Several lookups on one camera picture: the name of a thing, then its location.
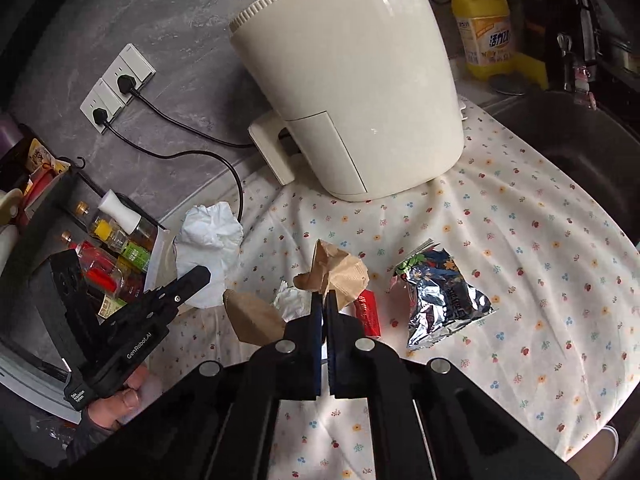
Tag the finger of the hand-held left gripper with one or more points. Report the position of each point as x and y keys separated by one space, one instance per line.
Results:
x=67 y=285
x=187 y=280

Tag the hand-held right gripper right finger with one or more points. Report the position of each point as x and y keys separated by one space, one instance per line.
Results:
x=334 y=350

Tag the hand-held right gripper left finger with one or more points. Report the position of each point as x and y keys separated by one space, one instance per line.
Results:
x=316 y=340

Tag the brown paper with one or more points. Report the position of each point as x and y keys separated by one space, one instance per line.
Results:
x=255 y=317
x=345 y=272

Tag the person's left forearm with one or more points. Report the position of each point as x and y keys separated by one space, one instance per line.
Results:
x=90 y=435

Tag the person's left hand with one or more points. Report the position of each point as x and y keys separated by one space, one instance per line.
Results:
x=127 y=400

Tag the red label sauce bottle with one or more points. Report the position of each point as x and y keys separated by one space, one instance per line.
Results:
x=92 y=260

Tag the small white tissue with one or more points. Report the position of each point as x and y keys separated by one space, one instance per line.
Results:
x=292 y=302

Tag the crumpled white tissue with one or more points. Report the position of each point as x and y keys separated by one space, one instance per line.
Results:
x=210 y=240

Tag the red packet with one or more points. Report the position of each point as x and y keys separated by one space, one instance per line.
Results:
x=367 y=312

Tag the green label bottle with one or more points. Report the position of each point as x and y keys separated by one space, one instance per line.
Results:
x=136 y=255

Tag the folded brown paper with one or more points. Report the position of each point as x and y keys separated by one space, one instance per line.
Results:
x=255 y=317

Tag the yellow liquid bottle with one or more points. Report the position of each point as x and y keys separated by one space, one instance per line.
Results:
x=104 y=230

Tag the white capped glass bottle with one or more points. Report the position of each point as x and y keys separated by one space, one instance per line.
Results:
x=120 y=210

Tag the black spice rack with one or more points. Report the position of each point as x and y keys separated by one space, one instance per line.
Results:
x=65 y=190

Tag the red box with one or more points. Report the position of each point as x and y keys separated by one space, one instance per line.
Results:
x=39 y=187

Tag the printed foil snack bag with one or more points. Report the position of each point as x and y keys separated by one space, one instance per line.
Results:
x=440 y=300

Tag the black rack hook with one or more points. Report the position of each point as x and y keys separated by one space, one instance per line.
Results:
x=80 y=164

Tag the yellow snack packet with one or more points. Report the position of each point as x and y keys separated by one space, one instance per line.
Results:
x=42 y=155

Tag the purple cup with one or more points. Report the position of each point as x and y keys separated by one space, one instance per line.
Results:
x=10 y=127

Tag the floral white tablecloth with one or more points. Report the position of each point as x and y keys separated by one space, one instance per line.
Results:
x=500 y=260

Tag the cream air fryer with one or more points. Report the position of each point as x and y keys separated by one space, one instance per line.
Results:
x=350 y=85

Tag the steel sink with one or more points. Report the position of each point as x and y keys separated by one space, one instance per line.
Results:
x=575 y=150

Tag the yellow detergent bottle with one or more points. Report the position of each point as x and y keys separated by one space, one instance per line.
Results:
x=487 y=30

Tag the chrome faucet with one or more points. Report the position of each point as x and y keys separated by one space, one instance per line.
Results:
x=582 y=72

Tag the white wall outlet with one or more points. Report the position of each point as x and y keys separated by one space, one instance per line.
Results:
x=131 y=70
x=102 y=105

